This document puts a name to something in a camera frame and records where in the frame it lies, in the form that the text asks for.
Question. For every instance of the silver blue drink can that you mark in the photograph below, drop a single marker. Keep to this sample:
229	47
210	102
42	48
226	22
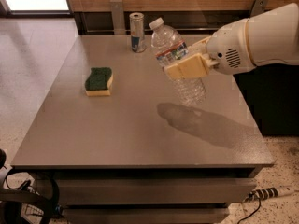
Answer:
137	32

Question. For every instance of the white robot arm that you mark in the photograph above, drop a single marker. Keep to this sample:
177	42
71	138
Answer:
273	37

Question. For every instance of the right metal bracket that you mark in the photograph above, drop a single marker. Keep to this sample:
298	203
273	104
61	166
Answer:
258	7

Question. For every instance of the metal bracket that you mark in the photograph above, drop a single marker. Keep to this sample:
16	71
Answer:
258	7
118	19

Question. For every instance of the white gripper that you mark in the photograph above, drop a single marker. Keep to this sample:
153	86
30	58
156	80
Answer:
226	46

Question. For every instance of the white power strip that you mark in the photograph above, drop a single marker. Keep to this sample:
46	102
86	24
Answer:
269	193

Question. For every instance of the green yellow sponge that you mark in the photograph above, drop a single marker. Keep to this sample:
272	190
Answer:
99	82

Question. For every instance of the grey drawer cabinet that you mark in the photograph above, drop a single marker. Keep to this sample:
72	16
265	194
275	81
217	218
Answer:
138	156

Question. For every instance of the left metal bracket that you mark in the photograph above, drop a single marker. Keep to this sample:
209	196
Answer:
118	19

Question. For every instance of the clear plastic water bottle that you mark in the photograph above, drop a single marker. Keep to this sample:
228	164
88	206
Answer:
169	47

